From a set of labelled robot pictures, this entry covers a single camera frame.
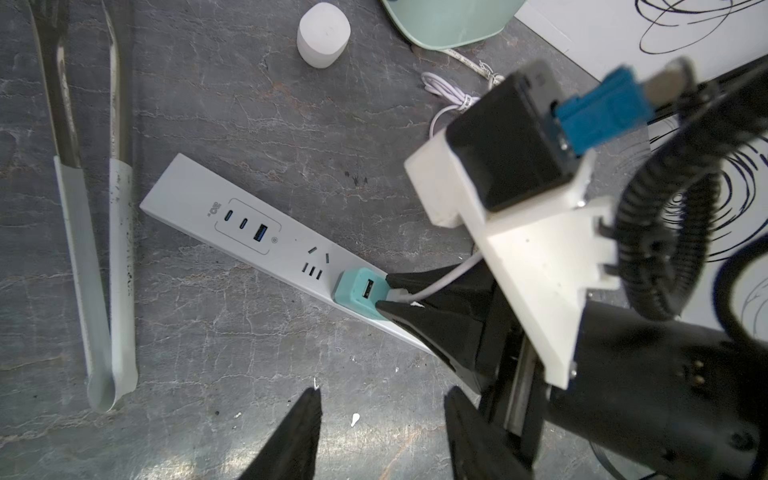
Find white toaster power cord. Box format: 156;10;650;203
440;47;506;88

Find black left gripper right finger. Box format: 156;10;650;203
444;386;534;480

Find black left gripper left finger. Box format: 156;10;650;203
239;387;322;479

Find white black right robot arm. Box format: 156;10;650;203
374;58;767;479

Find metal kitchen tongs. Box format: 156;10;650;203
27;1;138;413

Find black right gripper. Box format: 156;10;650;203
376;259;546;462

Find mint green toaster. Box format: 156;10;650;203
381;0;526;51

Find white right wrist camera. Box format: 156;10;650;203
404;57;696;389

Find white power strip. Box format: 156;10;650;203
140;153;428;352

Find white round speaker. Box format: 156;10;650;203
296;2;351;69

